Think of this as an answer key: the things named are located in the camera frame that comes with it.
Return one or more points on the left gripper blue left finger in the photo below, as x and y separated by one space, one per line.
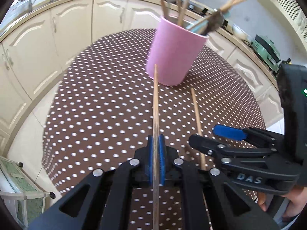
150 146

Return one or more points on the person's right hand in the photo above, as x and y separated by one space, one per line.
297 201

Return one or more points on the upper cream cabinets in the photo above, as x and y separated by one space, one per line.
291 16

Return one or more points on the chrome sink faucet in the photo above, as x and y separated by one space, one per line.
28 4

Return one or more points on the wooden chopstick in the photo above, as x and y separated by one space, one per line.
227 5
164 9
221 11
155 150
182 13
198 124

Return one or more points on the cream cabinets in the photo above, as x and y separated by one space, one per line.
291 16
39 47

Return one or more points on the black plastic spork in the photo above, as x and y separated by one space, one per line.
213 23

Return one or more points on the black gas stove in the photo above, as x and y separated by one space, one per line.
203 11

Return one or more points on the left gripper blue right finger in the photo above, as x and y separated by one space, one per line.
161 142

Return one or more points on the white ceramic bowl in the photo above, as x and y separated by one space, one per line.
238 32

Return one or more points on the lower cream cabinets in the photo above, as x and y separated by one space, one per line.
39 47

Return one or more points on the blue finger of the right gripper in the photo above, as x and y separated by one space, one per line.
208 146
229 132

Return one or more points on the light blue sheathed knife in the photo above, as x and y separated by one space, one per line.
200 28

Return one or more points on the pink cylindrical utensil holder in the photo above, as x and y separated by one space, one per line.
173 51

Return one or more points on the brown polka dot tablecloth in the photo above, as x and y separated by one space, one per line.
103 109

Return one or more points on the green electric cooker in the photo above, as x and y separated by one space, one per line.
267 52

